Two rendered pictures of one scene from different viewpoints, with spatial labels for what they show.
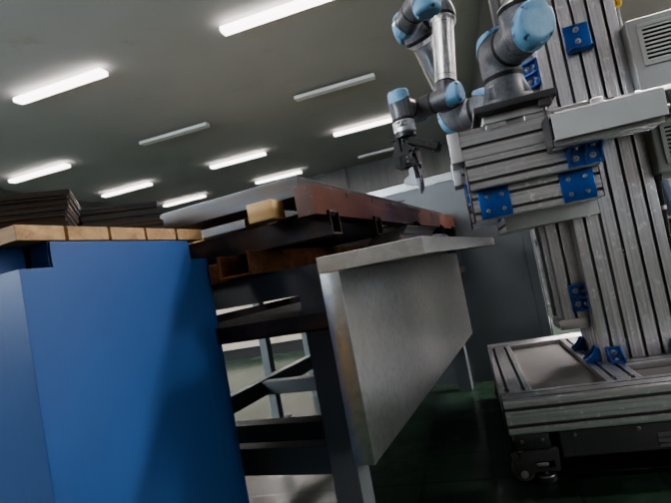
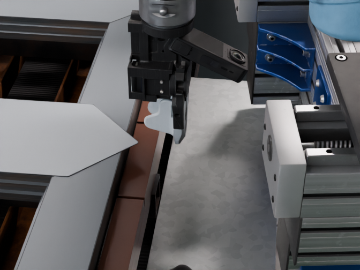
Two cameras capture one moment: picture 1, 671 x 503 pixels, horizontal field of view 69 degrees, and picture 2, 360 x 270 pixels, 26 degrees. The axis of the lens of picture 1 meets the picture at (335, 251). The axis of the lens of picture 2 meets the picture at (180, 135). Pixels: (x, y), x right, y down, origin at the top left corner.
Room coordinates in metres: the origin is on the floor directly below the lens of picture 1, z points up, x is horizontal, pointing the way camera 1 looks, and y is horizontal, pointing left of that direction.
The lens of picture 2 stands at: (0.78, -0.07, 1.59)
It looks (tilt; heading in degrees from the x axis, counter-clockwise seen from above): 38 degrees down; 344
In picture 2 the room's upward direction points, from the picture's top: straight up
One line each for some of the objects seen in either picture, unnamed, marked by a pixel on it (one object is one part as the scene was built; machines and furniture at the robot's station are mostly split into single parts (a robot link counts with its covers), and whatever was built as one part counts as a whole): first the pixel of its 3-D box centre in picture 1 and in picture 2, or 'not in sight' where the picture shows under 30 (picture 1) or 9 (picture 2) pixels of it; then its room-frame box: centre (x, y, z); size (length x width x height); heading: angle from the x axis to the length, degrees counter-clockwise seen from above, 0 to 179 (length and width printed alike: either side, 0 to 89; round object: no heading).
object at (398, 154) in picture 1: (406, 151); (162, 54); (1.66, -0.31, 1.02); 0.09 x 0.08 x 0.12; 67
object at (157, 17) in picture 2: (404, 128); (166, 4); (1.66, -0.31, 1.10); 0.08 x 0.08 x 0.05
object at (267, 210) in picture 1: (266, 212); not in sight; (0.98, 0.12, 0.79); 0.06 x 0.05 x 0.04; 67
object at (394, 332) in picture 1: (425, 315); not in sight; (1.48, -0.23, 0.47); 1.30 x 0.04 x 0.35; 157
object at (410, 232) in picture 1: (394, 240); not in sight; (1.14, -0.14, 0.70); 0.39 x 0.12 x 0.04; 157
